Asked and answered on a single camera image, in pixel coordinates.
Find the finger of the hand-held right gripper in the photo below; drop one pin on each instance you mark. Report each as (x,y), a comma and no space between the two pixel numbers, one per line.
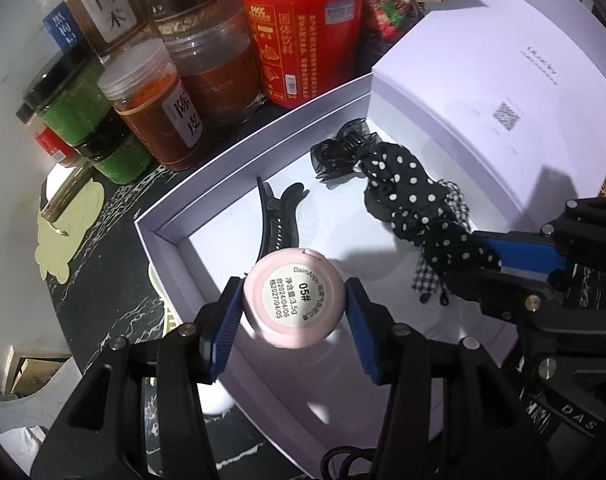
(508,295)
(523,255)

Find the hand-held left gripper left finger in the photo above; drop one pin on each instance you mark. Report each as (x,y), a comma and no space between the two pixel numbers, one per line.
(228,325)

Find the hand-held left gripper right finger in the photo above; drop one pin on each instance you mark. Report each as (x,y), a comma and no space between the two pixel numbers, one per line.
(363,330)

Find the pale pink round compact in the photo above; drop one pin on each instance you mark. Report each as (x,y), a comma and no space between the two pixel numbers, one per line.
(293,300)

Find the black alligator hair clip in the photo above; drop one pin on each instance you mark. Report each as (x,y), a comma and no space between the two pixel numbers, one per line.
(278,225)

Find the black polka dot scrunchie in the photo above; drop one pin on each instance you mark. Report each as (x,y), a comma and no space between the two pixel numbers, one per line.
(408,195)

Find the lavender gift box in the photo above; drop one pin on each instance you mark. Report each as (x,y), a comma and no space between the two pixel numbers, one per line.
(483,75)

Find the white round case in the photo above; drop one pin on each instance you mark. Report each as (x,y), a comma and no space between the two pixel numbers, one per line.
(218,402)

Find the gingham hair scrunchie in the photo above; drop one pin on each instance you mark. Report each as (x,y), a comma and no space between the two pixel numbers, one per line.
(425,277)

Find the black claw hair clip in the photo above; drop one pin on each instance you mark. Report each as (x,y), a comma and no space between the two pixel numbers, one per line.
(343,152)

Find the pale yellow flower coaster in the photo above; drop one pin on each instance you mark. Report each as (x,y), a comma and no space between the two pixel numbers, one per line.
(63,240)

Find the cardboard box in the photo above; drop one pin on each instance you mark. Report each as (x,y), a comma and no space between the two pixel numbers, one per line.
(38,372)

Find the small green black-lid jar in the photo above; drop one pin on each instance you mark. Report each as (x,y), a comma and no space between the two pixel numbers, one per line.
(120,157)

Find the gold tube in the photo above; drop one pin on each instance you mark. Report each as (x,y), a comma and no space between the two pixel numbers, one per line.
(65,192)

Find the orange peel clear jar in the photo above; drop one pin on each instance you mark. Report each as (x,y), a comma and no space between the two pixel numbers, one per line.
(153,110)

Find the wide reddish brown jar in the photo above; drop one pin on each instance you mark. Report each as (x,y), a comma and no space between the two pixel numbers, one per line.
(218,80)

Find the small red label jar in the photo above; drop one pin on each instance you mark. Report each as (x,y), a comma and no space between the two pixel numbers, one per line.
(50,142)

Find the large green black-lid jar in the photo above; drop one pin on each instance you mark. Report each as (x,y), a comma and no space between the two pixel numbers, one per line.
(70,105)

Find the strawberry print pack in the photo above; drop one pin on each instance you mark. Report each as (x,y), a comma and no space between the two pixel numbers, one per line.
(385,20)

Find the large red canister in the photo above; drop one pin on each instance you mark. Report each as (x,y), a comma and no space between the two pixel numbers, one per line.
(293,35)

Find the white label brown jar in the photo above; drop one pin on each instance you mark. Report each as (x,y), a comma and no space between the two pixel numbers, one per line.
(103,10)

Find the small blue label jar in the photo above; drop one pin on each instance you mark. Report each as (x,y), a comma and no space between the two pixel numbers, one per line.
(58,25)

